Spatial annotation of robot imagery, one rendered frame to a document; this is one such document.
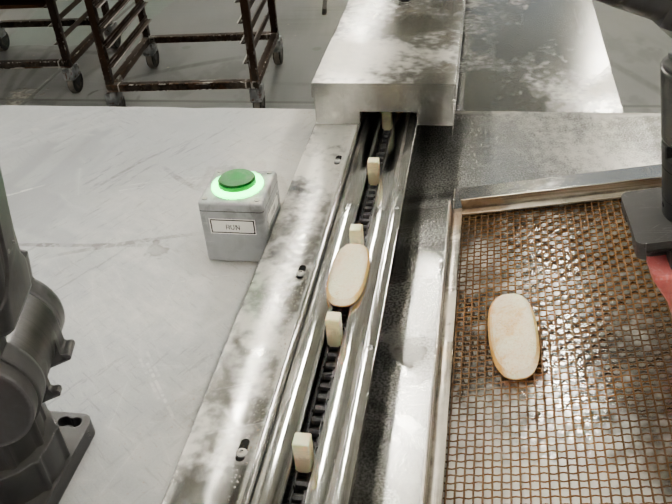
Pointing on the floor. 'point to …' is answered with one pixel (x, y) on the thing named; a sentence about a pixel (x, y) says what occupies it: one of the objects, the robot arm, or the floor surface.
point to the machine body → (534, 58)
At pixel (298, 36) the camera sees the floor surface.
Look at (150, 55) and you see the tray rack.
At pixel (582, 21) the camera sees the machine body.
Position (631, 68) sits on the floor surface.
